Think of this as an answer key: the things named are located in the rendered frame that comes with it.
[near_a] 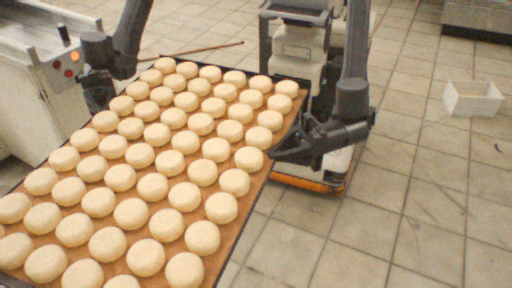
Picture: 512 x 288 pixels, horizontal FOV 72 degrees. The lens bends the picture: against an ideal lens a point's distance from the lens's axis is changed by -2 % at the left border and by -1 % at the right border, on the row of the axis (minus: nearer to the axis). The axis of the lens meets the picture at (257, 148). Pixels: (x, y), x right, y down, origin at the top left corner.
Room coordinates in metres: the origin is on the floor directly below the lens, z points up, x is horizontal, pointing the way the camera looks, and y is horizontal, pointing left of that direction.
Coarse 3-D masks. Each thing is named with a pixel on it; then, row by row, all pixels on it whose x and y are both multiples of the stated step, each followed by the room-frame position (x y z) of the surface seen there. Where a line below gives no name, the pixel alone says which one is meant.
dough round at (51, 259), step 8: (40, 248) 0.28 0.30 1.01; (48, 248) 0.28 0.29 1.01; (56, 248) 0.28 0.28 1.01; (32, 256) 0.26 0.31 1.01; (40, 256) 0.26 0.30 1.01; (48, 256) 0.26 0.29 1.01; (56, 256) 0.26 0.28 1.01; (64, 256) 0.27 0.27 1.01; (32, 264) 0.25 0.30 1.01; (40, 264) 0.25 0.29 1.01; (48, 264) 0.25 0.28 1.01; (56, 264) 0.25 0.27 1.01; (64, 264) 0.26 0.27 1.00; (32, 272) 0.24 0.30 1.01; (40, 272) 0.24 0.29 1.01; (48, 272) 0.24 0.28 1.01; (56, 272) 0.24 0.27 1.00; (32, 280) 0.24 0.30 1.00; (40, 280) 0.23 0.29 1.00; (48, 280) 0.24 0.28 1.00
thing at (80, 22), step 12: (0, 0) 1.73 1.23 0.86; (12, 0) 1.67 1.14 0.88; (24, 0) 1.62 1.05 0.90; (36, 12) 1.59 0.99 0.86; (48, 12) 1.53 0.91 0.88; (60, 12) 1.48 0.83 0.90; (72, 12) 1.47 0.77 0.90; (72, 24) 1.46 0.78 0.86; (84, 24) 1.41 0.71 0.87; (96, 24) 1.37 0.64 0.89
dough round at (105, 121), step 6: (96, 114) 0.58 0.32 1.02; (102, 114) 0.58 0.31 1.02; (108, 114) 0.58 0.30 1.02; (114, 114) 0.58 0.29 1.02; (96, 120) 0.56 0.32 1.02; (102, 120) 0.56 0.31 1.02; (108, 120) 0.56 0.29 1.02; (114, 120) 0.56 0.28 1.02; (96, 126) 0.55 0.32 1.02; (102, 126) 0.55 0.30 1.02; (108, 126) 0.55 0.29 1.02; (114, 126) 0.56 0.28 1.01; (102, 132) 0.55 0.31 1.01
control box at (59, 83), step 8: (72, 48) 1.27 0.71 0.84; (80, 48) 1.29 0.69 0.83; (48, 56) 1.20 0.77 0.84; (56, 56) 1.20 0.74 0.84; (64, 56) 1.22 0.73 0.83; (80, 56) 1.28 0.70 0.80; (48, 64) 1.17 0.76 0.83; (64, 64) 1.21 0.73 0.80; (72, 64) 1.24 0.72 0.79; (80, 64) 1.27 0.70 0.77; (48, 72) 1.16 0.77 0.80; (56, 72) 1.18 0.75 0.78; (64, 72) 1.20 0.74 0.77; (80, 72) 1.26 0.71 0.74; (48, 80) 1.17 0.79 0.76; (56, 80) 1.17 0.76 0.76; (64, 80) 1.19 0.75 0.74; (72, 80) 1.22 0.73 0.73; (56, 88) 1.16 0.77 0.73; (64, 88) 1.18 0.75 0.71
